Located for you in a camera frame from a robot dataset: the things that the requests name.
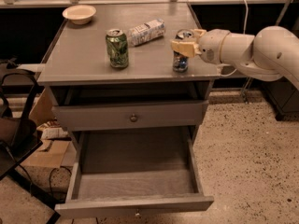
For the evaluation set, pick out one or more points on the cardboard box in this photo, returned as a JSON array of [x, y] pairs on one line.
[[57, 149]]

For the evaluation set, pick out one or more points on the closed grey top drawer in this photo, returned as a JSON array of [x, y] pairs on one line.
[[117, 116]]

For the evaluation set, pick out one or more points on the white bowl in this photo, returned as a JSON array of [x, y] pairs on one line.
[[79, 14]]

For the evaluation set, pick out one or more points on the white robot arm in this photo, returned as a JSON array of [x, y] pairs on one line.
[[268, 56]]

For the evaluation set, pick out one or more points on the open grey middle drawer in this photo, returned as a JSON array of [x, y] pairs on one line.
[[134, 172]]

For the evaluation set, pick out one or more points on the grey horizontal rail beam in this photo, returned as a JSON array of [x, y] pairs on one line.
[[228, 71]]

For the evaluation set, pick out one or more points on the grey wooden drawer cabinet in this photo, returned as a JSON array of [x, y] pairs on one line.
[[78, 71]]

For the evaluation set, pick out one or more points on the round brass drawer knob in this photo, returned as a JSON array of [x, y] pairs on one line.
[[134, 118]]

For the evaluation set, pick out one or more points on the blue silver redbull can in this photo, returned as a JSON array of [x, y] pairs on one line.
[[180, 62]]

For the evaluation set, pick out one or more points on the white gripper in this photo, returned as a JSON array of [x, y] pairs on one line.
[[209, 47]]

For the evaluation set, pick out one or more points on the dark cabinet at right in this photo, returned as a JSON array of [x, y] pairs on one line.
[[283, 96]]

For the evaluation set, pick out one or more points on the black chair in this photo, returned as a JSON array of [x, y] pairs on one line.
[[18, 137]]

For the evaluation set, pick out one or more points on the green soda can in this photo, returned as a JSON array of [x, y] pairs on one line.
[[117, 48]]

